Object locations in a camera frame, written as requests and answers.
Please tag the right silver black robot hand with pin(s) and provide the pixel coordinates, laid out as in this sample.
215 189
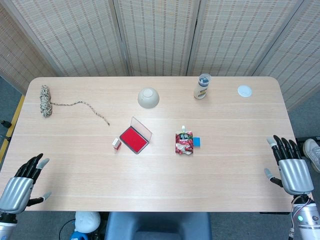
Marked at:
295 175

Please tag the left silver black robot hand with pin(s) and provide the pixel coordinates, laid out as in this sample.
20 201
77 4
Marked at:
15 190

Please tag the small red white stamp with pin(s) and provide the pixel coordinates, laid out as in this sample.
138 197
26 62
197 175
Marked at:
116 143

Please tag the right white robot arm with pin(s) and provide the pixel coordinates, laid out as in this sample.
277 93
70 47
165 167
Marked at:
307 220

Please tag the white sneaker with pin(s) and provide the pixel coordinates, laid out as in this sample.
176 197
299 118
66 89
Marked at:
312 152

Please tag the black floor caster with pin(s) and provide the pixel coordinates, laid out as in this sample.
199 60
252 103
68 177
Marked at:
5 123

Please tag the blue plastic part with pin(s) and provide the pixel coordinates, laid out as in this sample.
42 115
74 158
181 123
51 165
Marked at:
77 236

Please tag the white robot body shell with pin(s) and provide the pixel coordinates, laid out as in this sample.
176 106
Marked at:
86 221

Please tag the small blue block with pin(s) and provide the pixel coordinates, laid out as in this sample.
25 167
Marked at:
197 142

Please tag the red drink pouch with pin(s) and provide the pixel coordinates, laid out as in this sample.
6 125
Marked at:
184 143

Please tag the cream bottle with clear cap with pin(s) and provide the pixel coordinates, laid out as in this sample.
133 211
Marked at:
201 90

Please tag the red ink pad case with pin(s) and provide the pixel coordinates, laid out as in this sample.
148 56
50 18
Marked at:
133 139

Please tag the blue-grey chair seat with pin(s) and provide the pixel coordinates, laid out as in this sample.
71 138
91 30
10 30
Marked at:
157 225

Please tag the beige upturned bowl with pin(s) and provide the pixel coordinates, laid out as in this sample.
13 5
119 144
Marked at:
148 98

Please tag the bamboo folding screen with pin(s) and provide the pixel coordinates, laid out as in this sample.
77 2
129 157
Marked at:
155 37

